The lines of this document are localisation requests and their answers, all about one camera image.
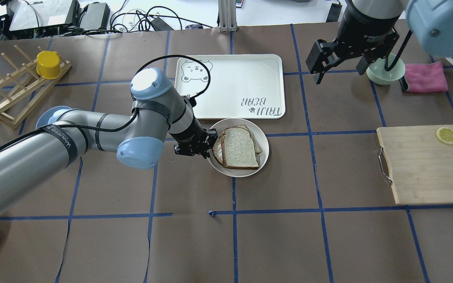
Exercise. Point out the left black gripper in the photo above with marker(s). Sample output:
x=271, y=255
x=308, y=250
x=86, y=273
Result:
x=190, y=135

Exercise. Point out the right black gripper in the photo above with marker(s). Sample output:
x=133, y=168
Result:
x=364, y=24

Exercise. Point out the bread slice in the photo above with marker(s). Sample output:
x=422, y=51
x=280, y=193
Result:
x=238, y=149
x=217, y=149

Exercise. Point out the cream round plate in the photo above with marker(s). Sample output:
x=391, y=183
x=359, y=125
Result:
x=259, y=136

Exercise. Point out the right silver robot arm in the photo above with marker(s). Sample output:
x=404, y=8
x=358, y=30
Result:
x=430, y=21

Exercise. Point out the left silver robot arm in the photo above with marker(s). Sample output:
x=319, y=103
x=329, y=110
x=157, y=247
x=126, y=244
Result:
x=64, y=134

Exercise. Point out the bread slice on plate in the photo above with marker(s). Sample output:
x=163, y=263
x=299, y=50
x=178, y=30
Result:
x=217, y=149

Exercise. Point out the green bowl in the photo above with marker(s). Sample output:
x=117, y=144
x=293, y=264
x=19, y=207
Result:
x=378, y=75

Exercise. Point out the black power adapter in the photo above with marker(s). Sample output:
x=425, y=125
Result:
x=334, y=12

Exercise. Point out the cream bear tray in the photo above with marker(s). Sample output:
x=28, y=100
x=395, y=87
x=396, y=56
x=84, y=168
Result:
x=248, y=86

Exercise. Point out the pink cloth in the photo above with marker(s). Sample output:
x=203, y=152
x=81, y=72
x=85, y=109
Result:
x=424, y=78

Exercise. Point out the lemon half slice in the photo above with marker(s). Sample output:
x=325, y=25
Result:
x=444, y=135

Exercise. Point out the wooden cutting board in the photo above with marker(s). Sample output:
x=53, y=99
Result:
x=419, y=166

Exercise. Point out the yellow cup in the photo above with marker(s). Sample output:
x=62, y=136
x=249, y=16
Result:
x=48, y=64

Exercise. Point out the wooden rack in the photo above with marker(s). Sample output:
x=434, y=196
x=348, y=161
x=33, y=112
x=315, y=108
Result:
x=23, y=89

